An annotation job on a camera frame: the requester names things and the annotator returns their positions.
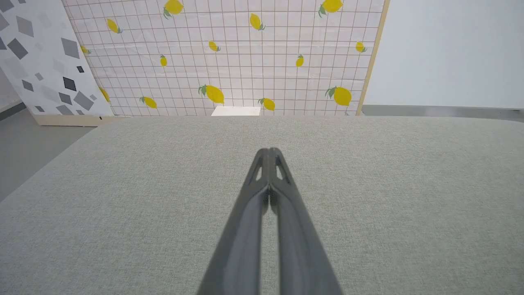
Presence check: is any grey diamond pattern panel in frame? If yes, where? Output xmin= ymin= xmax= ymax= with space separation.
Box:
xmin=0 ymin=0 xmax=123 ymax=127

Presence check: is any small white box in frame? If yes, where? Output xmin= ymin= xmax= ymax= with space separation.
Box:
xmin=211 ymin=106 xmax=261 ymax=117

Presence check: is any lemon print tile panel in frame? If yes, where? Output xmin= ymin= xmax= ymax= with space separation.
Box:
xmin=61 ymin=0 xmax=390 ymax=117

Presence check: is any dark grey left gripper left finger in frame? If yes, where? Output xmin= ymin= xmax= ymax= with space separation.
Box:
xmin=196 ymin=148 xmax=270 ymax=295

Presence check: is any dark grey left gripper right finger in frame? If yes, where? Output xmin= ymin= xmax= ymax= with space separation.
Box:
xmin=270 ymin=147 xmax=343 ymax=295

